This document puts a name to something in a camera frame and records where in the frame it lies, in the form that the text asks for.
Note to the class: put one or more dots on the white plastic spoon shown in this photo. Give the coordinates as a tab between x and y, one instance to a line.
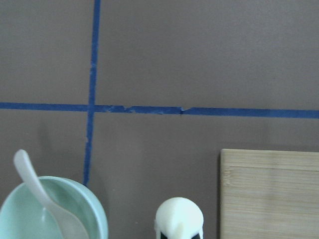
68	224

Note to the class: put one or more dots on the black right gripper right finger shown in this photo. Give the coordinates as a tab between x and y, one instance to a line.
197	236

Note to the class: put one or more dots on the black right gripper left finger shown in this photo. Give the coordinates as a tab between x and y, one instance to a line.
162	236

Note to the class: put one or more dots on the light green bowl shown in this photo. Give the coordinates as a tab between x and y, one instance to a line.
23	217

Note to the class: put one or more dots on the wooden cutting board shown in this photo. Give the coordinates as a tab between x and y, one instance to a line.
267	194

